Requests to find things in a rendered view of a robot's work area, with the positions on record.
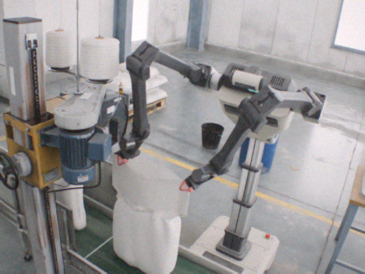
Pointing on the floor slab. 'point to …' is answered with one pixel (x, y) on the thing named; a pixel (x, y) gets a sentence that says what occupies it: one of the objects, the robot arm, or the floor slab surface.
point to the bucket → (211, 135)
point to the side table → (349, 223)
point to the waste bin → (262, 154)
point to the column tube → (43, 245)
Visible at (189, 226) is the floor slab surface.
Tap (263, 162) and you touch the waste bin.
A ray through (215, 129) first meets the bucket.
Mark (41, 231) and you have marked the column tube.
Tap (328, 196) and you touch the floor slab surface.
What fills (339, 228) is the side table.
